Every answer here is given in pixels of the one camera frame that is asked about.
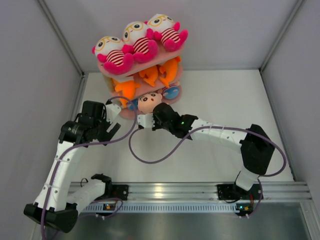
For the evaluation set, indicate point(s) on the pink three-tier toy shelf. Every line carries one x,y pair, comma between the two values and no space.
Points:
145,88

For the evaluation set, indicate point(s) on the orange shark plush on shelf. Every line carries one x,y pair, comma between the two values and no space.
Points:
127,89

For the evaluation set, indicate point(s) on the small orange shark plush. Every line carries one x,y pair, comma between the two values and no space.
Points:
149,75

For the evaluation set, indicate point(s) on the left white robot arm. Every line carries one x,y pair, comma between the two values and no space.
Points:
54,207

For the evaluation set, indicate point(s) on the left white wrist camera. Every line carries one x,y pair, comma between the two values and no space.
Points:
112,111

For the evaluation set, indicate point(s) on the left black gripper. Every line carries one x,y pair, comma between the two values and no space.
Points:
99,137

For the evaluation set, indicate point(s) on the aluminium front rail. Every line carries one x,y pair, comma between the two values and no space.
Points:
208,191

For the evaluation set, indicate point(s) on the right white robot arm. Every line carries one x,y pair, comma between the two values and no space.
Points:
252,143

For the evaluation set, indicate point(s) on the large orange shark plush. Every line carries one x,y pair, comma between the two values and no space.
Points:
169,70

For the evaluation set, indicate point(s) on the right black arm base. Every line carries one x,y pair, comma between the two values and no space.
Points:
246,200

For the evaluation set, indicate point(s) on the white panda plush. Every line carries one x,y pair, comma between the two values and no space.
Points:
167,32
109,51
138,40

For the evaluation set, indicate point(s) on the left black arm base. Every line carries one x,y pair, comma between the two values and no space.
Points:
119,194

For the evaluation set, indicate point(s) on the boy doll plush on shelf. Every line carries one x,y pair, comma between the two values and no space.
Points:
132,105

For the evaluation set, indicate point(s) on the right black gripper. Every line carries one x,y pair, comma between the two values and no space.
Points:
157,126

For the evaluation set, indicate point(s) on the white slotted cable duct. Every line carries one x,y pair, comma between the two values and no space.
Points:
177,207

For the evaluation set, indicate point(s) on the boy doll plush blue cap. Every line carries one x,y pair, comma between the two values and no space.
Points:
171,92

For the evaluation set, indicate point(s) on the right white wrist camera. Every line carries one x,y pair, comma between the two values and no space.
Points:
146,121

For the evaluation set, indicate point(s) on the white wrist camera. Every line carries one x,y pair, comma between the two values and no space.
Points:
112,111
146,121

